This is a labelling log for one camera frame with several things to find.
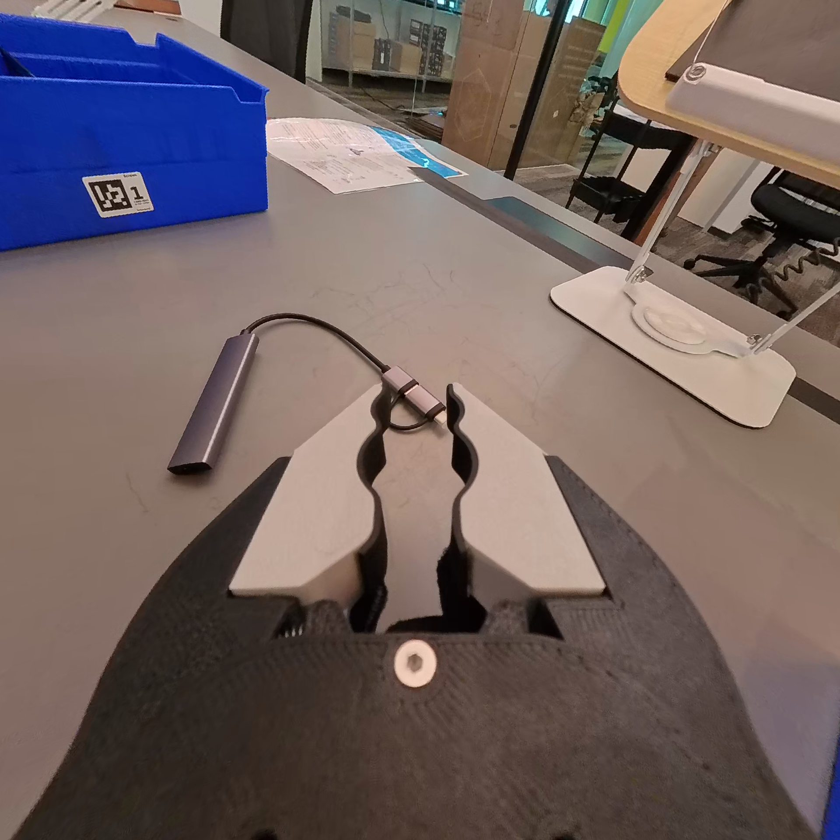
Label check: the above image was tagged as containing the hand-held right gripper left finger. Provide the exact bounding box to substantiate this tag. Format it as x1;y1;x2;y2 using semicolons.
228;382;389;603

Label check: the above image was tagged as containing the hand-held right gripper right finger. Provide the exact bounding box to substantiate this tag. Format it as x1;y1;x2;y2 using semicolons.
446;382;609;613

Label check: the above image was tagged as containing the grey usb hub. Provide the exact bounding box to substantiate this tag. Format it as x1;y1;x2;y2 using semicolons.
167;314;448;476

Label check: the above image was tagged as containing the blue bin with marker label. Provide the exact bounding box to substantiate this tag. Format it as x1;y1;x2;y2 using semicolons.
0;13;270;253

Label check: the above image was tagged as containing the white base acrylic leg stand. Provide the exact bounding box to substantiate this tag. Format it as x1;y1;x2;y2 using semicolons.
550;0;840;431

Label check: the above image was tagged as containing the black utility cart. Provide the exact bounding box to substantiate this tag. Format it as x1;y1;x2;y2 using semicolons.
566;105;680;240

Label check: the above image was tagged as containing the white printed paper sheet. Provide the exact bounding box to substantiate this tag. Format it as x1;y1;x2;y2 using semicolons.
266;118;427;196

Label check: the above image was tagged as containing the blue and white leaflet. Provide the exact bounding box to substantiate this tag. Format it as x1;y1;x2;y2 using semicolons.
374;125;470;181

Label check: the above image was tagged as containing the black office chair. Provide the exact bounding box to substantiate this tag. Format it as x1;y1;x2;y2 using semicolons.
682;167;840;309

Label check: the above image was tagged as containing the large cardboard box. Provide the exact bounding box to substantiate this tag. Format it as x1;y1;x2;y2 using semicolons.
518;16;608;179
441;10;526;153

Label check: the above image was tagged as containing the black pillar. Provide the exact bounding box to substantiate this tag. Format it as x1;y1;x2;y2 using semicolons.
504;0;573;181

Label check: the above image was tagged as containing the storage shelf with boxes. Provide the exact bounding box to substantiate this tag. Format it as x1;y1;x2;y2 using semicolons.
322;0;460;83

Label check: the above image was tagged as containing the black coiled cable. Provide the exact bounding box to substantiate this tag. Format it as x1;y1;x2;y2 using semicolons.
764;238;840;303

